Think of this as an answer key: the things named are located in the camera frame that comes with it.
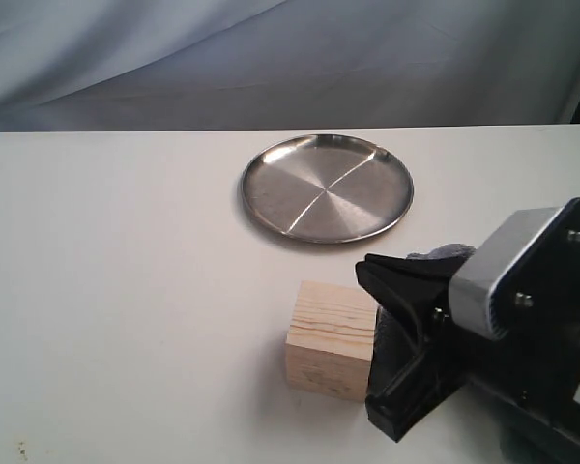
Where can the light wooden cube block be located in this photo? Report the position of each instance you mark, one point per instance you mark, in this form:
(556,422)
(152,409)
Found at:
(329,343)

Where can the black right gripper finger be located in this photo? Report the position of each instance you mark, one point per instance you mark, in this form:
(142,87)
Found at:
(410,290)

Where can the round stainless steel plate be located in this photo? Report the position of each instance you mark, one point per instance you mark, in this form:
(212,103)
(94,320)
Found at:
(326,189)

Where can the grey fluffy plush toy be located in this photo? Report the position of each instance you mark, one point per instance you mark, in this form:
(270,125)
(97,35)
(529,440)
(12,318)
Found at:
(440,253)

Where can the grey backdrop curtain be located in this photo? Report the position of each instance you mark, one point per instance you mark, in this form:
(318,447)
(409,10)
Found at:
(269,65)

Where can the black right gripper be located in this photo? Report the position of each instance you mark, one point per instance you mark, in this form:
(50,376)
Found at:
(533,370)

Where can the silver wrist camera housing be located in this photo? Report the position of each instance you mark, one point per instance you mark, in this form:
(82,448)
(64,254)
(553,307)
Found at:
(473,287)

